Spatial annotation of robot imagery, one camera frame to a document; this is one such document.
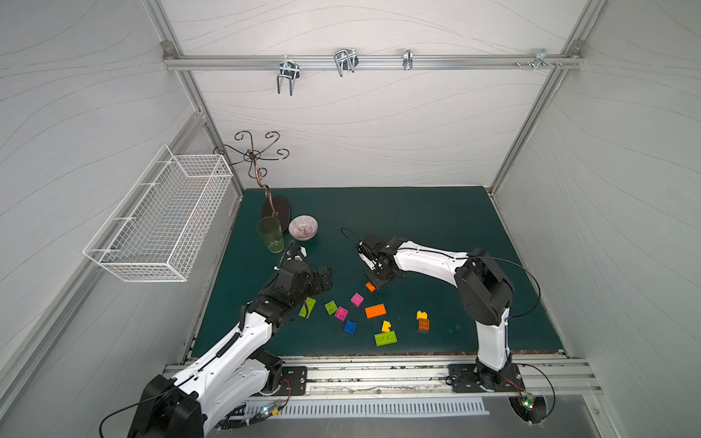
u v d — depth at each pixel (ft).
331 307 2.82
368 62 2.57
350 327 2.69
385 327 2.69
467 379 2.40
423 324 2.70
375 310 2.82
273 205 3.51
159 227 2.26
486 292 1.65
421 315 2.77
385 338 2.64
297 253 2.35
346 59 2.51
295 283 2.05
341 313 2.77
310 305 2.89
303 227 3.48
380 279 2.68
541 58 2.51
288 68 2.56
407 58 2.57
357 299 2.88
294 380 2.40
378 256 2.22
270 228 3.12
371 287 2.95
